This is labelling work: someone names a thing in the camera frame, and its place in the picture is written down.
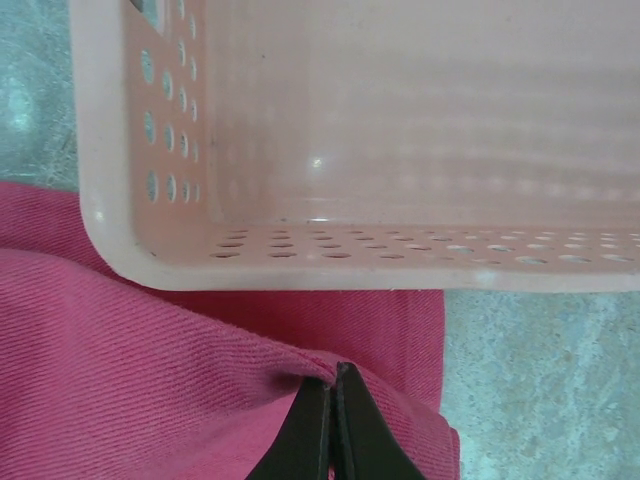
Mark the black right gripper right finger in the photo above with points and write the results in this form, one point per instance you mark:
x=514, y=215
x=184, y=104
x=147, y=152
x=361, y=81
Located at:
x=370, y=430

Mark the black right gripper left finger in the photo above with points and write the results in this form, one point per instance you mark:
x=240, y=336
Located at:
x=305, y=435

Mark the pink long pants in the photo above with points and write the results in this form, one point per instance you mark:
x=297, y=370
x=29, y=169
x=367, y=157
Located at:
x=150, y=380

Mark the pink perforated plastic basket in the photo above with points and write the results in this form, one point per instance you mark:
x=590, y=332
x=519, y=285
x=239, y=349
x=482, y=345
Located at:
x=380, y=130

